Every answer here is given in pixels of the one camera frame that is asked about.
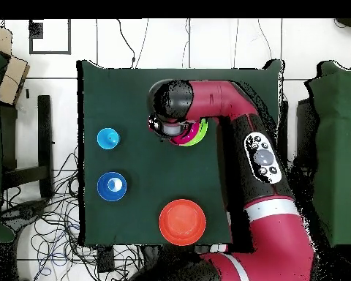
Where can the small pink bowl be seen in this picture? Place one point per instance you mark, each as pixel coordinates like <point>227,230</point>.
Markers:
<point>190,137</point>

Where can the light blue cup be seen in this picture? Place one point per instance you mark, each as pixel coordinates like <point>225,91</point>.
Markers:
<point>106,139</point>

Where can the large green bowl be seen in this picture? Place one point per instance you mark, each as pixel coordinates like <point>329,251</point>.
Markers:
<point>204,130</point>

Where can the large orange bowl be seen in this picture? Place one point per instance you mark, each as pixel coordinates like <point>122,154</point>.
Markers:
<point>182,222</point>

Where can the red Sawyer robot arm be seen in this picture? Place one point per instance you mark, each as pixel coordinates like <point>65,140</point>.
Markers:
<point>251,190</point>

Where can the dark green table cloth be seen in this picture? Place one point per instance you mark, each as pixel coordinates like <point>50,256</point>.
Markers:
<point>128,96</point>

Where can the small dark blue bowl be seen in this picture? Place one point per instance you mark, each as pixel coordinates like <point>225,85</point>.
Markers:
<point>103,187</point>

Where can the black power strip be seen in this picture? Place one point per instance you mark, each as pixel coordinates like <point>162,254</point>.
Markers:
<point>105,259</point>

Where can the black box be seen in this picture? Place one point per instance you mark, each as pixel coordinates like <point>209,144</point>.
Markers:
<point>305,128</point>

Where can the grey stand foot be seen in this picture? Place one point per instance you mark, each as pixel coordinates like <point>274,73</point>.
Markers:
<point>23,212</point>

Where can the black chair frame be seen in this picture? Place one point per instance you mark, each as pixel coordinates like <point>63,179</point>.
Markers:
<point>44,131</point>

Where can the black square floor frame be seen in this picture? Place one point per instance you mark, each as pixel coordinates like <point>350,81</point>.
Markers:
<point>36,29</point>

